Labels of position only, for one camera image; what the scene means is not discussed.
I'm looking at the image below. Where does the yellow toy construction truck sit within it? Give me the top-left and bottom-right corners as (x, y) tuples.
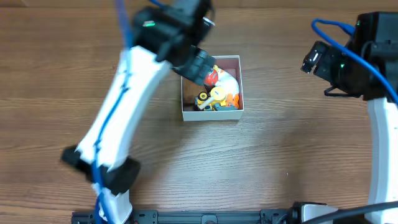
(195, 91), (239, 111)

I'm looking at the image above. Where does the brown plush toy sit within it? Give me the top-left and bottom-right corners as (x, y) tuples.
(182, 79), (201, 105)

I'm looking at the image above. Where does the red orange toy ball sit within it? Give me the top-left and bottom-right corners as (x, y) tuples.
(203, 69), (218, 88)

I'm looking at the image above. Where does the white cardboard box pink inside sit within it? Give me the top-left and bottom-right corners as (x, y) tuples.
(181, 55), (244, 121)

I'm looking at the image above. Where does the white yellow plush duck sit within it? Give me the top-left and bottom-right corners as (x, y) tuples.
(213, 65), (240, 109)

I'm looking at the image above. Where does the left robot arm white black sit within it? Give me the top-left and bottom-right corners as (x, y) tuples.
(61, 0), (215, 223)

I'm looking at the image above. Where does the blue left cable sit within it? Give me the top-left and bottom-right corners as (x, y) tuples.
(91, 0), (165, 224)

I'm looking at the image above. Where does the black mounting rail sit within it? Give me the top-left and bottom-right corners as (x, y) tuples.
(71, 209), (296, 224)

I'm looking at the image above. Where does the yellow wooden rattle drum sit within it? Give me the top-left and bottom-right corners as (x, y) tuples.
(197, 86), (226, 110)

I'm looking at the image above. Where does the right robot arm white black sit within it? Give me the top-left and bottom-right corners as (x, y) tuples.
(286, 12), (397, 223)

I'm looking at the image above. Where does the black cable bottom right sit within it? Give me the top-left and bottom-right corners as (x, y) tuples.
(303, 200), (398, 224)

